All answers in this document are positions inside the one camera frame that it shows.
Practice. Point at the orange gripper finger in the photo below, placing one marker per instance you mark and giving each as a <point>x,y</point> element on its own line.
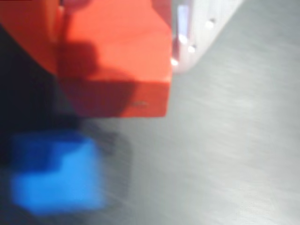
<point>30,25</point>

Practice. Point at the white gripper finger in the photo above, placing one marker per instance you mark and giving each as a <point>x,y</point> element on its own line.
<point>201,30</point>

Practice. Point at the red cube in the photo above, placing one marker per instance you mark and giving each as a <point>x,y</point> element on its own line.
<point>122,51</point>

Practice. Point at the blue cube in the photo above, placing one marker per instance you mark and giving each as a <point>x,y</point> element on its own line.
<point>61,175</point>

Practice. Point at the black felt table mat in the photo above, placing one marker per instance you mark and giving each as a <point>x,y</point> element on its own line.
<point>222,140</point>

